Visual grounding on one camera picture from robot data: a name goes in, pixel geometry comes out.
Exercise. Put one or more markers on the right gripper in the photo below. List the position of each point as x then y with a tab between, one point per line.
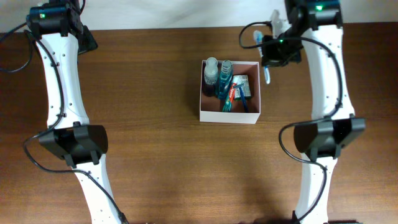
272	56

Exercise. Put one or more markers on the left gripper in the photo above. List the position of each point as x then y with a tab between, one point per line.
89	43

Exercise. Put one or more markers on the white open cardboard box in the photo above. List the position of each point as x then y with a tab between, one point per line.
210	109

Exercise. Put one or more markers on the green red toothpaste tube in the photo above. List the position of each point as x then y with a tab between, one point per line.
230	97

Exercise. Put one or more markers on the clear bottle purple liquid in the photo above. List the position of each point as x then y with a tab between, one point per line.
210	76

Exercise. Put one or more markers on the green white soap box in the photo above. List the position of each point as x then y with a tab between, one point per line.
242	80

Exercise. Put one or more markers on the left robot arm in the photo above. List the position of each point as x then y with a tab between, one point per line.
61	37

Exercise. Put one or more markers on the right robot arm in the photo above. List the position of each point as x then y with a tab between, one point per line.
317	28

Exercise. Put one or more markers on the blue mouthwash bottle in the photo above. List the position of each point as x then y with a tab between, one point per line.
224	79

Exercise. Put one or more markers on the blue white toothbrush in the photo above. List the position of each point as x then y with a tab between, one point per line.
257	36

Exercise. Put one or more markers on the blue disposable razor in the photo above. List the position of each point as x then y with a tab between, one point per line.
243	98

